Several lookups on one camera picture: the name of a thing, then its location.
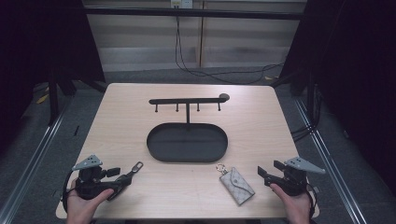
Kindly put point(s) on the dark curtain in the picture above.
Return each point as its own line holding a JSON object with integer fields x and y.
{"x": 358, "y": 77}
{"x": 40, "y": 40}

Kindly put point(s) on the person's left hand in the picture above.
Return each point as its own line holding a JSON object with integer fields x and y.
{"x": 81, "y": 210}

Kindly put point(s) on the metal floor rail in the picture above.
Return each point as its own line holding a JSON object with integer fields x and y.
{"x": 34, "y": 158}
{"x": 330, "y": 158}

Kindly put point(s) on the black stand leg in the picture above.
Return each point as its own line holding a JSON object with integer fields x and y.
{"x": 53, "y": 99}

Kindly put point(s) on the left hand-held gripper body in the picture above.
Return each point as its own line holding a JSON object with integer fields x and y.
{"x": 90, "y": 183}

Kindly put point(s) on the person's right hand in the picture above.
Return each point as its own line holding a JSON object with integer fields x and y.
{"x": 297, "y": 208}

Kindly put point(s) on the white wall socket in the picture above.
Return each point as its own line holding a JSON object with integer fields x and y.
{"x": 182, "y": 3}

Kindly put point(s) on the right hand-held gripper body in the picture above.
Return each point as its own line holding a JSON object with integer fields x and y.
{"x": 294, "y": 182}

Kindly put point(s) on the black horizontal bar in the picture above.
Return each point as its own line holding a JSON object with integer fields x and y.
{"x": 193, "y": 13}

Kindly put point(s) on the yellow floor scrap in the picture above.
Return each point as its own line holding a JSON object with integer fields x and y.
{"x": 42, "y": 99}

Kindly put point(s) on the black key rack with tray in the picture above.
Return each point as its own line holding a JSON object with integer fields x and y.
{"x": 186, "y": 143}

